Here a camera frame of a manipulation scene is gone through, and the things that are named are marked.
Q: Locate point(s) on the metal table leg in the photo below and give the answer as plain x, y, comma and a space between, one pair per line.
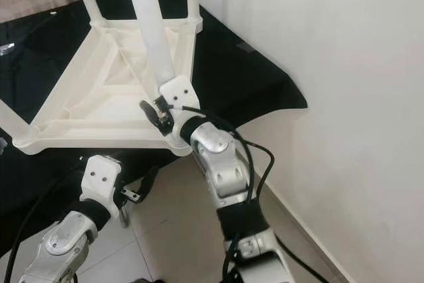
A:
124, 217

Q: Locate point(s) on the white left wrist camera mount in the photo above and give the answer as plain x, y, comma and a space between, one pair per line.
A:
103, 180

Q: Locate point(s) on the black tablecloth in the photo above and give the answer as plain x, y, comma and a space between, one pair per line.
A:
245, 91

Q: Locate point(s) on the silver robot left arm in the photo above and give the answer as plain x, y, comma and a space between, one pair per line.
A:
63, 246

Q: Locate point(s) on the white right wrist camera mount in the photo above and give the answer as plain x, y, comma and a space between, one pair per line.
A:
180, 94

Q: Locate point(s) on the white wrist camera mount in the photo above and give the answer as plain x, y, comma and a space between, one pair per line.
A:
103, 180
180, 94

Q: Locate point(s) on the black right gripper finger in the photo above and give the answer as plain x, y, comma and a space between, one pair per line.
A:
151, 114

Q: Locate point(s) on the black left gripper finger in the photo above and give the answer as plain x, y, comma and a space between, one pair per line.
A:
149, 180

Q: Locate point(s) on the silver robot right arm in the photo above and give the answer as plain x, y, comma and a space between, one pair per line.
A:
228, 170

